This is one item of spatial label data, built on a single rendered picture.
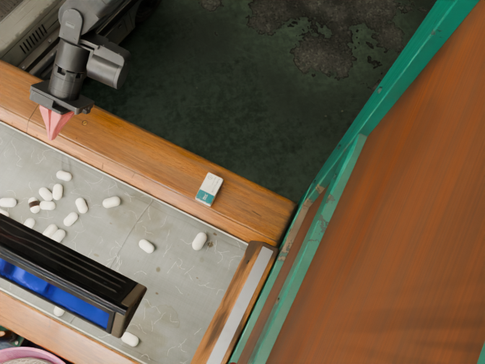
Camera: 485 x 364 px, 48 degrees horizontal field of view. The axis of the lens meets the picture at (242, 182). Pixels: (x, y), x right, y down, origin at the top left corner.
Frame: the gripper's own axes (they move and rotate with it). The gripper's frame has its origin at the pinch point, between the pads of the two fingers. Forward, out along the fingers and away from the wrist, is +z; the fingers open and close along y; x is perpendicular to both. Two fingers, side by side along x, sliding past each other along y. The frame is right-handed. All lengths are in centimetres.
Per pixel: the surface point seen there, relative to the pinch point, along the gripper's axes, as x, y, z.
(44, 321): -14.2, 14.9, 29.3
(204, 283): 0.5, 38.9, 15.3
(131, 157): 8.5, 13.7, 1.1
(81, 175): 5.6, 5.7, 8.6
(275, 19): 124, 14, -20
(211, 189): 7.6, 31.8, -0.8
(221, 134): 92, 16, 20
